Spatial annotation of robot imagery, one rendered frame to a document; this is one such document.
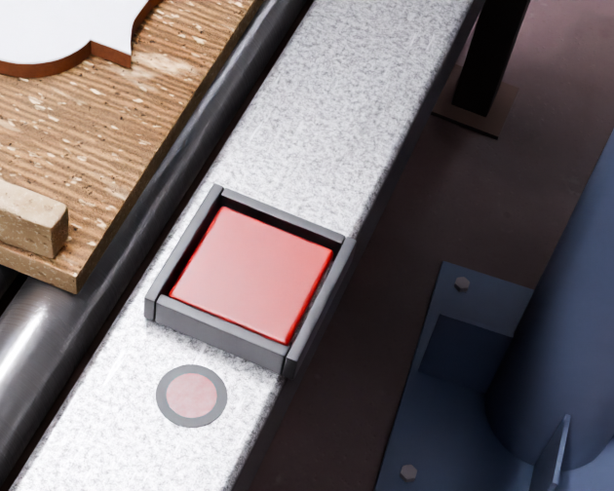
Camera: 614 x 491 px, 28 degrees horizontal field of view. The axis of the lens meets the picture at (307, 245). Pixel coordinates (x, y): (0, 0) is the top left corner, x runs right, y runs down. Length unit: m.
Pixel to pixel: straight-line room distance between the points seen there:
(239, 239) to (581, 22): 1.65
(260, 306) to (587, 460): 1.10
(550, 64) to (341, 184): 1.48
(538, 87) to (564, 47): 0.11
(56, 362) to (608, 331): 0.88
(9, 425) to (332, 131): 0.23
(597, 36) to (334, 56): 1.51
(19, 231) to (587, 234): 0.84
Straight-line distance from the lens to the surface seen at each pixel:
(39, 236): 0.55
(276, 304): 0.56
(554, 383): 1.47
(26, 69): 0.63
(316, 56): 0.69
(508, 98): 2.00
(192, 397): 0.55
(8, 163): 0.60
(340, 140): 0.65
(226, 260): 0.57
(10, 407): 0.55
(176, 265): 0.57
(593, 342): 1.38
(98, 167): 0.60
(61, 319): 0.57
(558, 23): 2.17
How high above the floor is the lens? 1.39
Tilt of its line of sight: 53 degrees down
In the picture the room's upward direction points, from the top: 12 degrees clockwise
